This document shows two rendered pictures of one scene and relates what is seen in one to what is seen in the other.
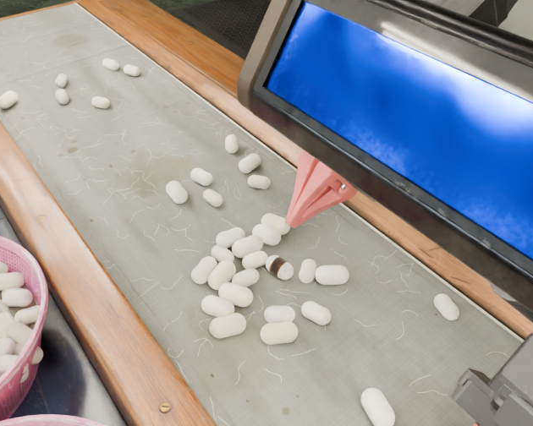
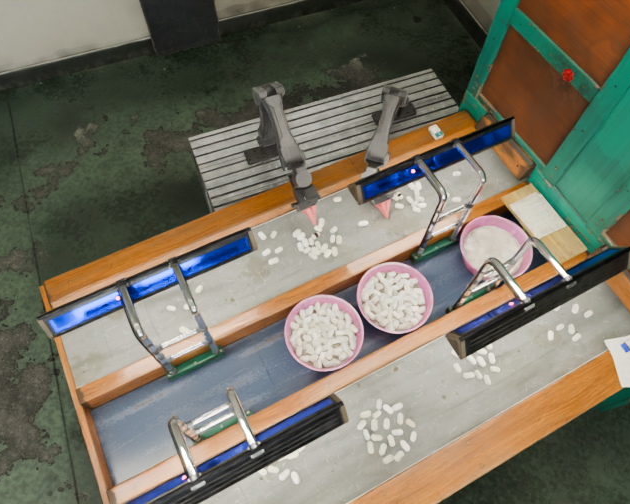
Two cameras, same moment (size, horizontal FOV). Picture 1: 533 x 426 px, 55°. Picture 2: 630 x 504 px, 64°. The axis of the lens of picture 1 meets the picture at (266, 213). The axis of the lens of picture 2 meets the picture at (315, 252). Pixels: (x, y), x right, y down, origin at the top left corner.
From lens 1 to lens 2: 1.54 m
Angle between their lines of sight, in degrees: 50
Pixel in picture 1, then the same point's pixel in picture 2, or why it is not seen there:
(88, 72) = (161, 298)
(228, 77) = (199, 233)
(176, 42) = (153, 252)
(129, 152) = (240, 278)
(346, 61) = (374, 186)
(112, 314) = (328, 278)
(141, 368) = (347, 270)
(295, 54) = (366, 192)
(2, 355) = (332, 309)
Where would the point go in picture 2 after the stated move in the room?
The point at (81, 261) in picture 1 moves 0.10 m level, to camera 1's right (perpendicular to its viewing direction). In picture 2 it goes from (306, 287) to (311, 262)
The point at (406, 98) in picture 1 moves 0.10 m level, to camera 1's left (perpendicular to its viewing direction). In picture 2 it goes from (384, 183) to (380, 209)
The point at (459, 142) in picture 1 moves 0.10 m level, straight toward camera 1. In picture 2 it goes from (392, 181) to (419, 196)
